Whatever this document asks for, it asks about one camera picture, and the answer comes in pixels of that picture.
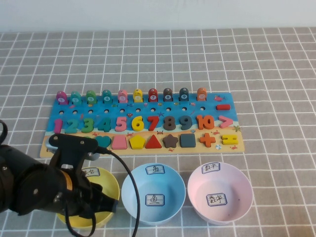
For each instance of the orange fish peg ten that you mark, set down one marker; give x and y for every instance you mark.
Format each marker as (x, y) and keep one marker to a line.
(201, 94)

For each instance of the turquoise fish peg two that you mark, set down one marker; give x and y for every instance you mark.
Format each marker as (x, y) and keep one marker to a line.
(75, 98)

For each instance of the orange wooden plus sign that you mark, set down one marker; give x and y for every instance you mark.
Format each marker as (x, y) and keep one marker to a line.
(207, 139)

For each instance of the brown fish peg eight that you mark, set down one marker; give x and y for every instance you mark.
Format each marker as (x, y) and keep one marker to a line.
(168, 95)

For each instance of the pink labelled plastic bowl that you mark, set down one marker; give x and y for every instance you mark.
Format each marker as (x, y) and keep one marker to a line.
(237, 182)

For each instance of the yellow wooden pentagon piece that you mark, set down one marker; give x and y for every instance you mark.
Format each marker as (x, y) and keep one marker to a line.
(137, 143)

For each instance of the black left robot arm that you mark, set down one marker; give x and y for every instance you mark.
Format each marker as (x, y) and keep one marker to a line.
(24, 177)

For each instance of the slate wooden square piece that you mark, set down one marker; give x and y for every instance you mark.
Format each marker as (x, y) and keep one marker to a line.
(187, 140)

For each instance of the slate fish peg nine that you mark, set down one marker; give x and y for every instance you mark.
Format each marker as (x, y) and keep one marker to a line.
(184, 95)

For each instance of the pink wooden greater-than sign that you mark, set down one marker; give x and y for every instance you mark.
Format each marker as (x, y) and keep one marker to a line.
(229, 121)

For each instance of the yellow wooden equals sign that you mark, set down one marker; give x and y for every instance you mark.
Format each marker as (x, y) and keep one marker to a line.
(229, 139)

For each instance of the red fish peg seven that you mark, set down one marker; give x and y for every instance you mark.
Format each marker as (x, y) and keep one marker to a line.
(152, 95)

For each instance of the brown wooden star piece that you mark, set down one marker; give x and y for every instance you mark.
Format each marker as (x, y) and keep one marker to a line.
(170, 141)

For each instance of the dark teal wooden number four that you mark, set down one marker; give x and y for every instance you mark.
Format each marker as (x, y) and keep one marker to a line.
(106, 126)

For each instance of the red wooden triangle piece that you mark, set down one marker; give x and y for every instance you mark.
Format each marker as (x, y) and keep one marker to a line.
(153, 144)

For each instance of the magenta wooden number one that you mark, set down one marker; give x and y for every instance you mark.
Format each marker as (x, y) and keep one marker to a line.
(58, 127)

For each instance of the red wooden number seven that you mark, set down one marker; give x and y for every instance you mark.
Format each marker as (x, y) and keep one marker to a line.
(154, 119)

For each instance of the teal wooden heart piece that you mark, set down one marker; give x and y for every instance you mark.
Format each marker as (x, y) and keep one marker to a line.
(105, 141)

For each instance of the pink wooden trapezoid piece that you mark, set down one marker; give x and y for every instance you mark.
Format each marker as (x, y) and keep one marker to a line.
(119, 143)

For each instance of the green wooden number three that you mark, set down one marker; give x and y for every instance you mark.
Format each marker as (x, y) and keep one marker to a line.
(90, 122)

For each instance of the grey checked tablecloth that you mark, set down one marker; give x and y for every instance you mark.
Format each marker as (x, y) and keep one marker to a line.
(271, 74)

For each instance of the blue labelled plastic bowl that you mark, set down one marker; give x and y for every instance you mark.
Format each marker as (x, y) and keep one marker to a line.
(168, 182)

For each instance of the dark teal fish peg four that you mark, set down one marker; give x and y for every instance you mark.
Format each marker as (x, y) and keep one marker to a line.
(106, 96)

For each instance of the red wooden minus sign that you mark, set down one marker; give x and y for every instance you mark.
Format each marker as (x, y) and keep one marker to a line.
(223, 107)

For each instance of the yellow wooden number six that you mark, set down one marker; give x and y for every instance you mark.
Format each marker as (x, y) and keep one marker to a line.
(134, 124)

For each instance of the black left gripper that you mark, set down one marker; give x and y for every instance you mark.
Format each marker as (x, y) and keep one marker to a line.
(79, 195)

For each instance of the pink fish peg five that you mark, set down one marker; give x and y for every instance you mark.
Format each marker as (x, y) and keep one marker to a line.
(122, 96)

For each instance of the wooden sea-themed puzzle board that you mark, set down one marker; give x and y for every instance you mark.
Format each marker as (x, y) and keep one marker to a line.
(177, 112)

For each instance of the yellow labelled plastic bowl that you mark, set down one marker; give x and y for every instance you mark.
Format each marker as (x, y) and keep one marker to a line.
(109, 180)

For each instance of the green fish peg three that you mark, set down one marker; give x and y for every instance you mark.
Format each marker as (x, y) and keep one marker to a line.
(90, 97)

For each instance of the purple fish peg one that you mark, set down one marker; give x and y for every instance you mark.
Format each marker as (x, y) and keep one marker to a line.
(61, 97)

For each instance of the yellow fish peg six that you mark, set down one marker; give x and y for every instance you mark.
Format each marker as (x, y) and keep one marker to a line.
(137, 95)

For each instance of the brown wooden number eight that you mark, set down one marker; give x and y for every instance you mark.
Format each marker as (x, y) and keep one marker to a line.
(169, 123)

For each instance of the pink wooden number five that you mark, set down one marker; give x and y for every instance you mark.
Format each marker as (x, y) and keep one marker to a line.
(121, 119)

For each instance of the turquoise wooden number two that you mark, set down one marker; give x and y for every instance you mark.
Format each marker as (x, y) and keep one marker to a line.
(72, 131)

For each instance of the orange wooden number ten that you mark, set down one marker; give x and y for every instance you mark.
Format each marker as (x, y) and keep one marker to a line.
(199, 122)

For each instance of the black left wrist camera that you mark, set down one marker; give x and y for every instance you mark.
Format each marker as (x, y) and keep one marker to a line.
(74, 145)

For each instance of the slate wooden number nine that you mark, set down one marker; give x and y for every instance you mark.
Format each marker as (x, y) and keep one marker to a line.
(189, 122)

